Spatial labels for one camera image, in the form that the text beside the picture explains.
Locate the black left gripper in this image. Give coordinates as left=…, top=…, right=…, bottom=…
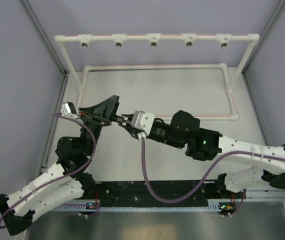
left=80, top=96, right=122, bottom=156

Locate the grey faucet knob part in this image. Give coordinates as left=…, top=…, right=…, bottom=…
left=116, top=116, right=127, bottom=125

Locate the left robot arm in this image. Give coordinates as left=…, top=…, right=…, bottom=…
left=0, top=95, right=119, bottom=236

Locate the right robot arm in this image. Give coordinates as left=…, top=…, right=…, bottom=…
left=116, top=110, right=285, bottom=198

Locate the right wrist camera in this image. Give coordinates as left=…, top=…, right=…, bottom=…
left=130, top=111, right=155, bottom=136

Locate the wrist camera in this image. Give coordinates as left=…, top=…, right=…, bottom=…
left=130, top=111, right=155, bottom=136
left=60, top=102, right=77, bottom=117

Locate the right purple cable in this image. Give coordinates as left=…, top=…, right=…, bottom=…
left=137, top=133, right=285, bottom=204

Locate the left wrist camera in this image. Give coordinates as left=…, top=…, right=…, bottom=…
left=60, top=102, right=77, bottom=117

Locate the white PVC pipe frame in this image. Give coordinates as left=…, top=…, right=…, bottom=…
left=54, top=33, right=260, bottom=121

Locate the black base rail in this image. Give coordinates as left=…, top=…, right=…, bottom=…
left=80, top=180, right=242, bottom=202

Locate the left aluminium frame post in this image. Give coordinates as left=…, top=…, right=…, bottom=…
left=19, top=0, right=68, bottom=177

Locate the aluminium frame post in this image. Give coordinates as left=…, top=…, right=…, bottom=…
left=19, top=0, right=68, bottom=177
left=243, top=0, right=285, bottom=146

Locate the grey slotted cable duct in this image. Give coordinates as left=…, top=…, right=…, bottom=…
left=54, top=198, right=236, bottom=213

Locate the right aluminium frame post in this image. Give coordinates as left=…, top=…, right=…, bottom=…
left=243, top=0, right=285, bottom=146

